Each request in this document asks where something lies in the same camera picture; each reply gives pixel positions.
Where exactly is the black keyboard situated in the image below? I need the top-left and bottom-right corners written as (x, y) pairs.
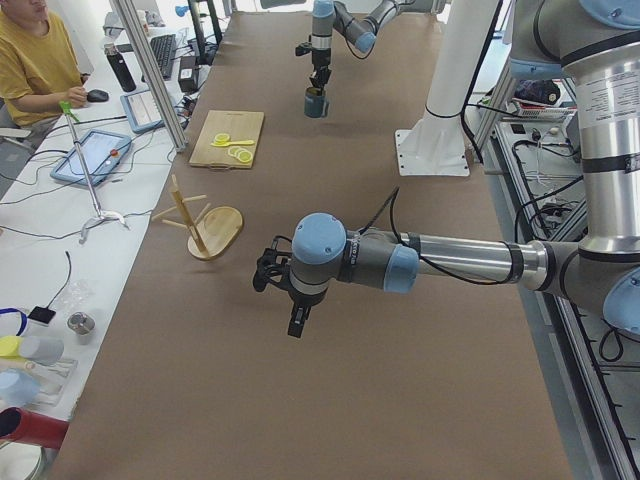
top-left (149, 34), bottom-right (177, 80)

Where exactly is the blue teach pendant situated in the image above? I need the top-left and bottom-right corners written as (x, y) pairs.
top-left (50, 129), bottom-right (132, 186)
top-left (120, 89), bottom-right (164, 134)

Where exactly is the wooden cup rack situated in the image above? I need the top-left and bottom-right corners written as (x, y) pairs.
top-left (151, 174), bottom-right (244, 261)

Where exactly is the yellow plastic knife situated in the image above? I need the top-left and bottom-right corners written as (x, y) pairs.
top-left (210, 140), bottom-right (255, 147)

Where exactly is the blue teach pendant far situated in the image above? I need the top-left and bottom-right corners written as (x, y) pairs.
top-left (120, 89), bottom-right (164, 134)

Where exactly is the bamboo cutting board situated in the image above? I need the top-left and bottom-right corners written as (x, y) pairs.
top-left (188, 110), bottom-right (265, 169)

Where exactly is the yellow cup on tray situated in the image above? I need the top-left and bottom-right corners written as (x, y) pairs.
top-left (0, 336), bottom-right (23, 358)

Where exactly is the lemon slice far end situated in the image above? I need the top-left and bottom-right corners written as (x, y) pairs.
top-left (236, 150), bottom-right (253, 164)

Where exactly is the aluminium frame post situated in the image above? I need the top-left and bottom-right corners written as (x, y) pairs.
top-left (112, 0), bottom-right (187, 153)

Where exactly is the black computer mouse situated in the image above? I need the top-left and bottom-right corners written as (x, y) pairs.
top-left (87, 89), bottom-right (110, 103)

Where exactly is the person in yellow shirt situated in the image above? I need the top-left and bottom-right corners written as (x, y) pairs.
top-left (1, 1), bottom-right (88, 128)

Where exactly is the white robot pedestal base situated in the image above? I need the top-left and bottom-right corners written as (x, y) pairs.
top-left (394, 0), bottom-right (505, 178)

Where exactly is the small metal weight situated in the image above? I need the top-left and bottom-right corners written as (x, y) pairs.
top-left (67, 312), bottom-right (96, 345)

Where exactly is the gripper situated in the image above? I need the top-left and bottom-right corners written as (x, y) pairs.
top-left (309, 49), bottom-right (331, 90)
top-left (287, 289), bottom-right (327, 339)

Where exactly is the blue mug yellow inside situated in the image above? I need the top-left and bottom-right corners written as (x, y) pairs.
top-left (304, 86), bottom-right (329, 119)

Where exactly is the red cylinder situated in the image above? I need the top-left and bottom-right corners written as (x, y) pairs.
top-left (1, 407), bottom-right (69, 450)

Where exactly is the lemon slice top pair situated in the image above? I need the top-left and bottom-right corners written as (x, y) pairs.
top-left (214, 133), bottom-right (230, 145)

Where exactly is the grey cup on tray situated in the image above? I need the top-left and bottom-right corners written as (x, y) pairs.
top-left (18, 336), bottom-right (64, 366)

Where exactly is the metal stand with green clip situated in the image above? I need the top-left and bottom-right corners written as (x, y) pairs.
top-left (59, 100), bottom-right (130, 245)

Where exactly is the black water bottle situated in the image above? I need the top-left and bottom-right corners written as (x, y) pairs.
top-left (104, 43), bottom-right (137, 93)

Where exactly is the blue teach pendant near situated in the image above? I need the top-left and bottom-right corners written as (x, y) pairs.
top-left (50, 129), bottom-right (132, 186)

